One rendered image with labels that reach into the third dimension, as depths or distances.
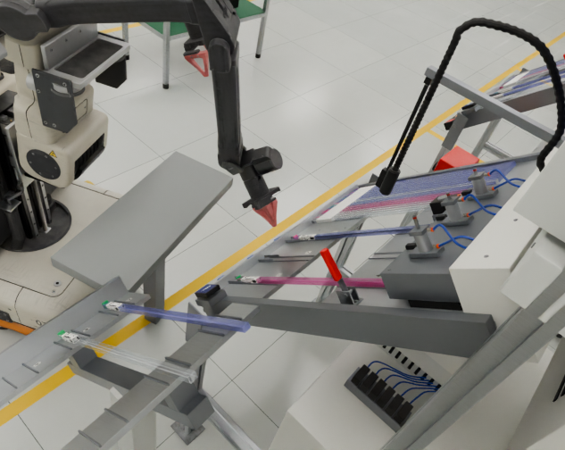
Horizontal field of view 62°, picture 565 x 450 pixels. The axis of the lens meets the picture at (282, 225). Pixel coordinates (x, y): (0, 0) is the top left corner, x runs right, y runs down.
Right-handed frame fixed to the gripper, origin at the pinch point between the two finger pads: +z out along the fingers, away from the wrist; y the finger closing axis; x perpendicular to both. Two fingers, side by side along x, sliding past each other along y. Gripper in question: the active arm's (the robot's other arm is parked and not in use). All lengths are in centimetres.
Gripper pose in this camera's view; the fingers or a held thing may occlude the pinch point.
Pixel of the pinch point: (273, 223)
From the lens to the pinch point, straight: 133.3
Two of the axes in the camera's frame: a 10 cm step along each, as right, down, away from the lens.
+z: 4.0, 8.8, 2.4
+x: -6.3, 0.8, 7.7
